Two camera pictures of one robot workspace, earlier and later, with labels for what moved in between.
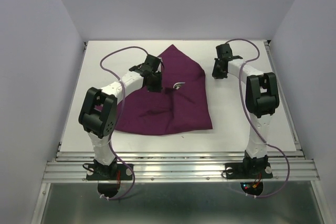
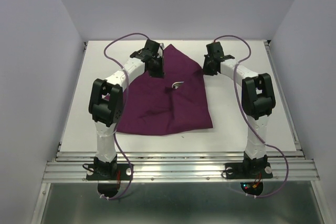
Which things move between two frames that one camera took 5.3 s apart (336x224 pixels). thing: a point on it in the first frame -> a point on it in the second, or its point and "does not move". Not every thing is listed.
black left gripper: [158, 88] -> [159, 73]
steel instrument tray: [177, 85] does not move
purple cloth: [181, 107] does not move
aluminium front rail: [287, 167] does not move
